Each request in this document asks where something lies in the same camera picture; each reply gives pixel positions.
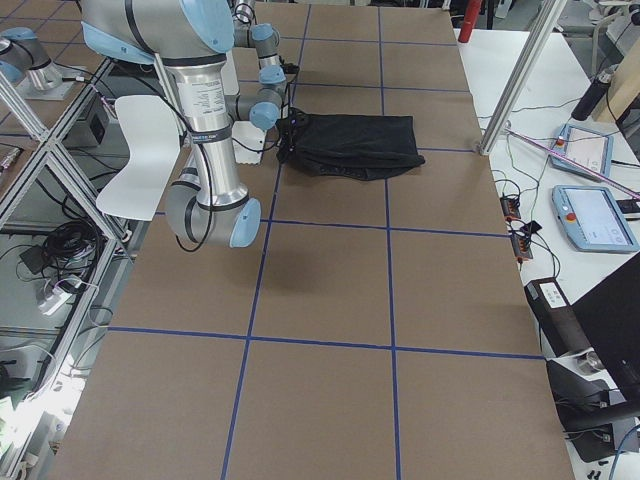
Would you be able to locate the metal reacher grabber tool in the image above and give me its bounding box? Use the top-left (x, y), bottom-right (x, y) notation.
top-left (503, 125), bottom-right (640, 202)

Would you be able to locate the orange terminal block strip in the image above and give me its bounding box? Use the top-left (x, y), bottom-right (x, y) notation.
top-left (500, 195), bottom-right (533, 264)

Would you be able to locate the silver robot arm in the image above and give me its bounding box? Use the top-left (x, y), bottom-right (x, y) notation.
top-left (82, 1), bottom-right (289, 248)
top-left (231, 1), bottom-right (287, 89)

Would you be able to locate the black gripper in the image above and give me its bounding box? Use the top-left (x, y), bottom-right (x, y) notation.
top-left (276, 108), bottom-right (306, 163)

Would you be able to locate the aluminium frame post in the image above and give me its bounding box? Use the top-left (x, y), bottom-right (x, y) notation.
top-left (479, 0), bottom-right (567, 155)

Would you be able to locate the near teach pendant tablet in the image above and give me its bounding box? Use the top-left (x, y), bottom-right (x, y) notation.
top-left (551, 185), bottom-right (639, 253)

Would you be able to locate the red cylinder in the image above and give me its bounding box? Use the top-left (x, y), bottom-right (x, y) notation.
top-left (458, 0), bottom-right (483, 43)

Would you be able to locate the teach pendant tablet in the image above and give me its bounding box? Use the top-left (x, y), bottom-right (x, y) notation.
top-left (551, 185), bottom-right (639, 253)
top-left (551, 124), bottom-right (614, 176)

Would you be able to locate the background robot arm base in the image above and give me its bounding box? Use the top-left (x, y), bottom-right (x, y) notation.
top-left (1, 27), bottom-right (73, 101)

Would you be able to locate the white plastic chair seat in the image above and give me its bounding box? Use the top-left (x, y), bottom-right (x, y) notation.
top-left (96, 95), bottom-right (181, 221)

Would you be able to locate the far teach pendant tablet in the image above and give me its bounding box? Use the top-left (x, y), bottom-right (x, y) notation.
top-left (551, 124), bottom-right (614, 176)

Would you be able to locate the black water bottle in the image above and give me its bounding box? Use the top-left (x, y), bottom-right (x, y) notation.
top-left (571, 68), bottom-right (614, 121)

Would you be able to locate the black graphic t-shirt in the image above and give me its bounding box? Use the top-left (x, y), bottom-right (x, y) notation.
top-left (284, 113), bottom-right (425, 181)

